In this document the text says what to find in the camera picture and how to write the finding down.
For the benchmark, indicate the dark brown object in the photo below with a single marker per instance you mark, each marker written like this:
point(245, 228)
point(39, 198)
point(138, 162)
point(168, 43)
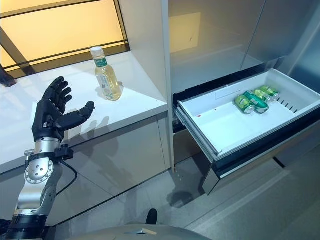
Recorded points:
point(6, 76)

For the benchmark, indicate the silver robot torso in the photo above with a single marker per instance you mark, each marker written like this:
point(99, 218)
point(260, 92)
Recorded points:
point(125, 232)

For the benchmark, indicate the dark green drink can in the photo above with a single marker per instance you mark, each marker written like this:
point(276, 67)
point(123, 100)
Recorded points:
point(257, 103)

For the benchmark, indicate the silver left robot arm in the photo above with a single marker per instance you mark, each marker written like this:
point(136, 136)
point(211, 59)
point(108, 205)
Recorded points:
point(37, 175)

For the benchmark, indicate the white counter cabinet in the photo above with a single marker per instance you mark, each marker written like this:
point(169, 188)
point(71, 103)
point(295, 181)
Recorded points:
point(112, 150)

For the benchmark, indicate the backlit yellow window panel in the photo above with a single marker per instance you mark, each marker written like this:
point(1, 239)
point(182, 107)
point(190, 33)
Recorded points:
point(50, 35)

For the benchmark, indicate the yellow tea bottle green label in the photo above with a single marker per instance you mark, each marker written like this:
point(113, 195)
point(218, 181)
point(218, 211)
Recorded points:
point(108, 87)

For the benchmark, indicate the stainless steel fridge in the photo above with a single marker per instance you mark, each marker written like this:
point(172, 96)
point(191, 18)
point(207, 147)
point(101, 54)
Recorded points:
point(215, 32)

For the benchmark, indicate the light green drink can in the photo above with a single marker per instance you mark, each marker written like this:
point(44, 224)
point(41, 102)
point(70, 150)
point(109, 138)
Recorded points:
point(243, 103)
point(261, 94)
point(268, 90)

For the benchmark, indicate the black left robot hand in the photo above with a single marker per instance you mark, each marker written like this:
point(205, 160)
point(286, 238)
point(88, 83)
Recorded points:
point(47, 120)

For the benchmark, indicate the white vertical side panel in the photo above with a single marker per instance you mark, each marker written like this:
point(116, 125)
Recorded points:
point(155, 50)

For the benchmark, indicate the fridge drawer with white bin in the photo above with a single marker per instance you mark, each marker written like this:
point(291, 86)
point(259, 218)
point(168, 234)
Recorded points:
point(220, 130)

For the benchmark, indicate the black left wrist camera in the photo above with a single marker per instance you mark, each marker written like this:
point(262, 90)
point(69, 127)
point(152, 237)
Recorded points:
point(64, 151)

